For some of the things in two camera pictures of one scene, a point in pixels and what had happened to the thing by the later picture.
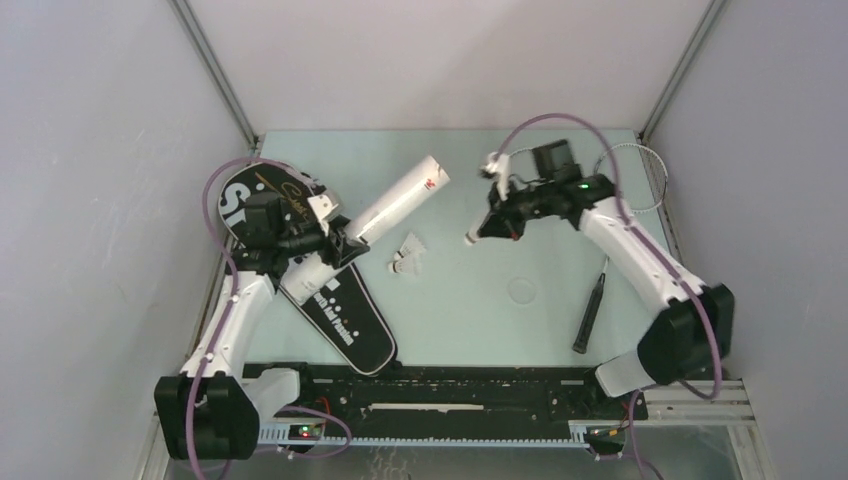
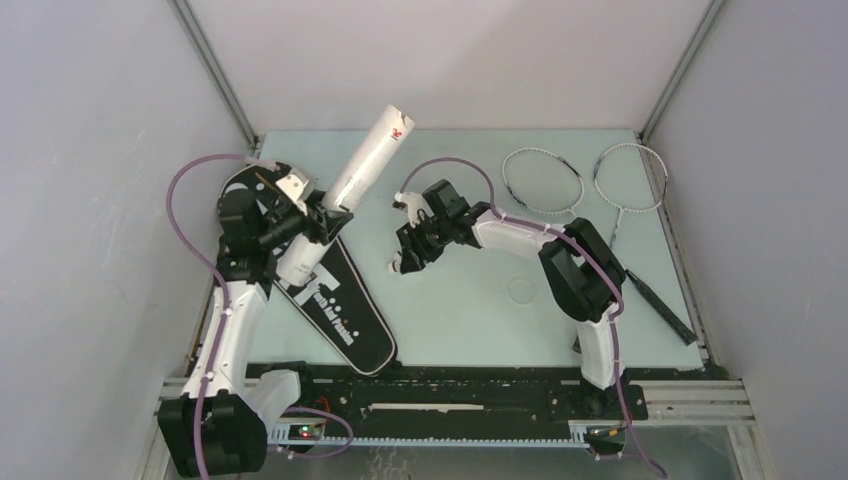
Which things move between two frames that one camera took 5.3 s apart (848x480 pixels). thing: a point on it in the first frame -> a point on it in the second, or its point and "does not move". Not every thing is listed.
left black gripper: [344, 250] -> [328, 222]
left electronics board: [306, 432] does not move
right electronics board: [604, 440] does not move
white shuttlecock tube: [307, 273] -> [366, 161]
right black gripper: [496, 225] -> [414, 252]
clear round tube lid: [522, 290] does not move
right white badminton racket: [643, 175] does not move
